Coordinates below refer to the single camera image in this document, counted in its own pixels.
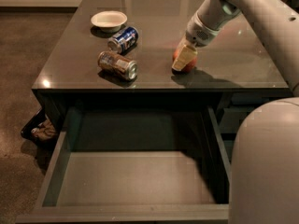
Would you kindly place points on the blue soda can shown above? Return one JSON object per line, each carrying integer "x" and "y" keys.
{"x": 123, "y": 39}

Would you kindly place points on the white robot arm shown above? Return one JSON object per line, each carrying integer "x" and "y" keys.
{"x": 265, "y": 162}

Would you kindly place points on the white bowl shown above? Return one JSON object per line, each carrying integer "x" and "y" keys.
{"x": 109, "y": 21}

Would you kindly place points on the grey counter cabinet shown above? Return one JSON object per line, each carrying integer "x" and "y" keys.
{"x": 234, "y": 62}

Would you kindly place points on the black bin with trash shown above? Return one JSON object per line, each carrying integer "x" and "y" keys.
{"x": 40, "y": 130}

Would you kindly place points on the closed middle right drawer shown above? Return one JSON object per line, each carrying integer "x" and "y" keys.
{"x": 233, "y": 118}

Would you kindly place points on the brown soda can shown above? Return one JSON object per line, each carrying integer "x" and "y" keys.
{"x": 117, "y": 65}

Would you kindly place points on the open grey top drawer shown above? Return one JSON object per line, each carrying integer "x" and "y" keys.
{"x": 135, "y": 167}

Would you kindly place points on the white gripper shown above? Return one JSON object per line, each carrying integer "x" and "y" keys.
{"x": 200, "y": 32}

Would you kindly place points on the red apple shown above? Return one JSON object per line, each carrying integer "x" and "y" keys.
{"x": 190, "y": 65}

